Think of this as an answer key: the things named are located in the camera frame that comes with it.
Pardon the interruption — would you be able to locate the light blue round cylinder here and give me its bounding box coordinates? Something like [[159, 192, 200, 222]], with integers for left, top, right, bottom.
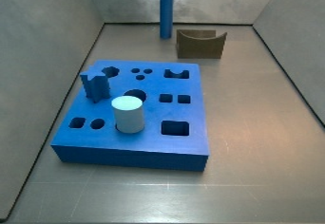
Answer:
[[112, 96, 144, 134]]

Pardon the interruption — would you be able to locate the blue star-shaped peg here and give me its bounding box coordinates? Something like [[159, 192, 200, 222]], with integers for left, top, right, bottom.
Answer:
[[80, 66, 111, 103]]

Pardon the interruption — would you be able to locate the blue foam shape board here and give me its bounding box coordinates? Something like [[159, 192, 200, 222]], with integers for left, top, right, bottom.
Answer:
[[51, 60, 210, 172]]

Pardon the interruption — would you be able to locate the blue vertical rod tool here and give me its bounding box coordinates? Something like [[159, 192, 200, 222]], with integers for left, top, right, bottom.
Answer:
[[160, 0, 174, 39]]

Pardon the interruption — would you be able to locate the dark curved cradle holder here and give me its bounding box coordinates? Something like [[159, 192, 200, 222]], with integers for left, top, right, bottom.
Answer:
[[176, 29, 227, 59]]

